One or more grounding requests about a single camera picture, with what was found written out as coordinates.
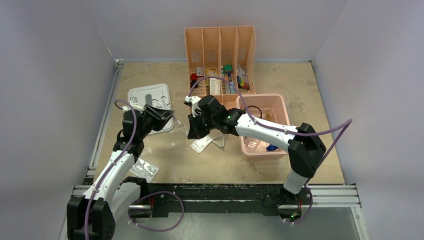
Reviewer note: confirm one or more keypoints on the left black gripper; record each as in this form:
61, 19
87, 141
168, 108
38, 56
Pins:
159, 116

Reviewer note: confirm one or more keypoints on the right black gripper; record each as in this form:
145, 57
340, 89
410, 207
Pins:
196, 133

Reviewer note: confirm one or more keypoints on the small clear glass beaker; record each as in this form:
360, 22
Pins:
251, 144

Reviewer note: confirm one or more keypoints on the blue plastic clip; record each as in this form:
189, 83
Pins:
271, 148

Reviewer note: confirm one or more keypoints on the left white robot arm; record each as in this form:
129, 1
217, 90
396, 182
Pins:
93, 215

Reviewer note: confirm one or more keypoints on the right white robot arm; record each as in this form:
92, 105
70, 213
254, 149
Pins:
304, 147

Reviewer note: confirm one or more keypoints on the white plastic bin lid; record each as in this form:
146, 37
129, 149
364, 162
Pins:
156, 95

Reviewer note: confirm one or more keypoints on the clay pipe triangle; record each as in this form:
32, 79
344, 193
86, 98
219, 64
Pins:
219, 141

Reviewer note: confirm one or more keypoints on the white foil sachet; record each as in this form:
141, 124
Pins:
200, 144

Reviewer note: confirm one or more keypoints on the red and black bottle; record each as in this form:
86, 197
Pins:
193, 79

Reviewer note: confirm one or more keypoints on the colourful item packet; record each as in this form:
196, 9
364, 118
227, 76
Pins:
242, 78

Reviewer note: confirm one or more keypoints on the green cube block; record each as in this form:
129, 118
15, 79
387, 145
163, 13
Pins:
228, 69

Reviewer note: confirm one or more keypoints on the plastic packet with red label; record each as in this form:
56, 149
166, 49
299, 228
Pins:
144, 169

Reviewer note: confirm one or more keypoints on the orange plastic file organizer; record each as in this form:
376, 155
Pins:
208, 49

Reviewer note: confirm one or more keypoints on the pink plastic bin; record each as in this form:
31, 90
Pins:
264, 130

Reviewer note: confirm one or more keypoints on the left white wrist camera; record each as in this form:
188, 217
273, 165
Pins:
134, 105

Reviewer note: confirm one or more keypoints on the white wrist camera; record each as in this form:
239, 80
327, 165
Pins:
134, 105
193, 103

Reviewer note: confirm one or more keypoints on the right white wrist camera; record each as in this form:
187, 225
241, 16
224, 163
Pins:
193, 103

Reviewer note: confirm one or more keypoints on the black wire ring stand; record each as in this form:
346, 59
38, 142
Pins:
255, 111

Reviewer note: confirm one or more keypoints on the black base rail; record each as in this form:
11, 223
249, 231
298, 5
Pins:
268, 199

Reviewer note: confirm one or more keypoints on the aluminium frame rail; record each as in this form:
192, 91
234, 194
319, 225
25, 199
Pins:
335, 196

